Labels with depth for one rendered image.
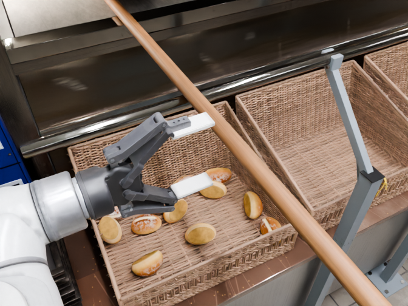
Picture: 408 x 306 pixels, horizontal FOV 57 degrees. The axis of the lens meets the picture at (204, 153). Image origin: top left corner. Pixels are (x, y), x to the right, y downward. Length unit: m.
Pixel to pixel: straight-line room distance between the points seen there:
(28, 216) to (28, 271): 0.07
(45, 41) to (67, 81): 0.13
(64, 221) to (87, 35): 0.62
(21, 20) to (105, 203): 0.74
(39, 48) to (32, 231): 0.61
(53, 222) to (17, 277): 0.09
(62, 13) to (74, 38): 0.14
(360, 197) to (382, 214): 0.41
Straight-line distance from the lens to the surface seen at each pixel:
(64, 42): 1.06
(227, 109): 1.31
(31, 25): 1.15
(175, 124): 0.55
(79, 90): 1.13
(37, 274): 0.52
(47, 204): 0.54
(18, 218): 0.54
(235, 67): 1.29
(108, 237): 1.22
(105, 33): 1.07
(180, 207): 1.26
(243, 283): 1.18
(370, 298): 0.51
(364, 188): 1.02
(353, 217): 1.10
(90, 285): 1.22
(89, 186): 0.55
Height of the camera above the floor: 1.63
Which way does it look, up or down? 44 degrees down
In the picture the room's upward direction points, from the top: straight up
